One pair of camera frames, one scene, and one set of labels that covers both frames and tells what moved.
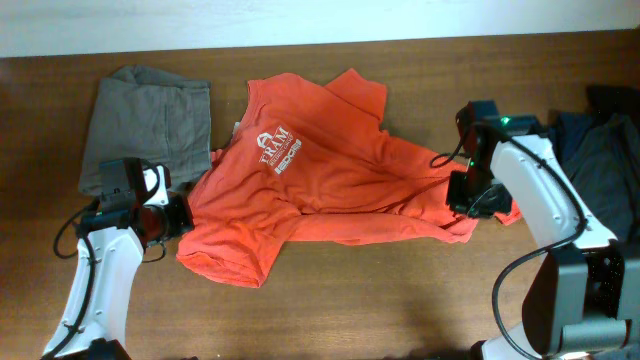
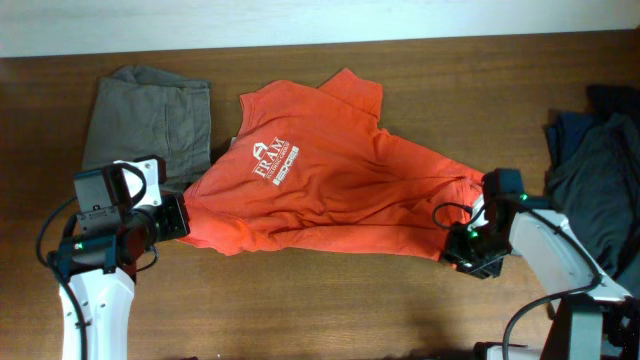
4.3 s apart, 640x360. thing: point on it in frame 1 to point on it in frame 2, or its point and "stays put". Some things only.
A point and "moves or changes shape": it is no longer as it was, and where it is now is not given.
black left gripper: x=184 y=220 stays put
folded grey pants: x=140 y=113 stays put
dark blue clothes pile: x=598 y=146 stays put
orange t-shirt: x=309 y=161 moves or changes shape
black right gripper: x=459 y=204 to x=454 y=250
